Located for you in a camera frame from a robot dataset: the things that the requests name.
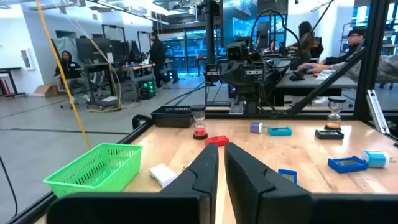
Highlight light blue usb charger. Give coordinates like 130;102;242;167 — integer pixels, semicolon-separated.
361;149;390;169

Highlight cluttered work desk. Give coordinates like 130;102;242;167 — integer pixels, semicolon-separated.
81;62;157;108

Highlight black digital timer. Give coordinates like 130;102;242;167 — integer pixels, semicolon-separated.
314;128;345;141

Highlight orange sand hourglass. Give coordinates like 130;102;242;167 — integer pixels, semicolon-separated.
323;96;348;132

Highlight black plastic basket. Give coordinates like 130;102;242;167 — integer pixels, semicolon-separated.
150;105;194;129

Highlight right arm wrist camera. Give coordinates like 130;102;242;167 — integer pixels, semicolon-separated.
226;41;250;62

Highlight red digital timer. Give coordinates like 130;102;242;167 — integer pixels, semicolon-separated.
203;134;230;147

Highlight teal digital timer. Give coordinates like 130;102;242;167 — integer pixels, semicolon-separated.
267;126;293;137

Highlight cardboard box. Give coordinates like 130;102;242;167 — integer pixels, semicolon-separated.
33;83;60;98

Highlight green plastic basket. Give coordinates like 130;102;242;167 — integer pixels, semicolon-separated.
42;142;144;199

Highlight person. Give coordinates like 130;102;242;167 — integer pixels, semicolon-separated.
320;27;367;67
149;30;172;90
287;21;315;63
53;50;91;105
296;54;398;84

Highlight yellow hanging cable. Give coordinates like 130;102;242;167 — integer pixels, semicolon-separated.
34;0;93;151

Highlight black table clamp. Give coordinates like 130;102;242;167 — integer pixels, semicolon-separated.
131;114;152;130

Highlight blue digital timer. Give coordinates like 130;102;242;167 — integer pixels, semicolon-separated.
277;168;298;185
327;155;369;174

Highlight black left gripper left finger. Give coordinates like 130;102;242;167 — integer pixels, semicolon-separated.
160;142;220;224

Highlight red sand hourglass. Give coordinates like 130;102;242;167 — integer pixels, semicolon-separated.
190;104;209;141

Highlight silver aluminium bar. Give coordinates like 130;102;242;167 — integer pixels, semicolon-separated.
366;89;391;135

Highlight grey office desk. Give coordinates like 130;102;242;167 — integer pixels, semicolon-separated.
274;72;359;107

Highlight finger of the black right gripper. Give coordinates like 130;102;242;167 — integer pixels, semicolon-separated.
233;63;247;85
221;63;234;85

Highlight computer tower green lights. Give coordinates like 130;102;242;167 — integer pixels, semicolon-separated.
137;78;157;101

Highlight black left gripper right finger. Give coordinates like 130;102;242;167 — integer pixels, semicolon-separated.
224;142;314;224

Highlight white eraser block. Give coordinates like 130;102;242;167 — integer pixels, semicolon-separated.
149;162;178;189

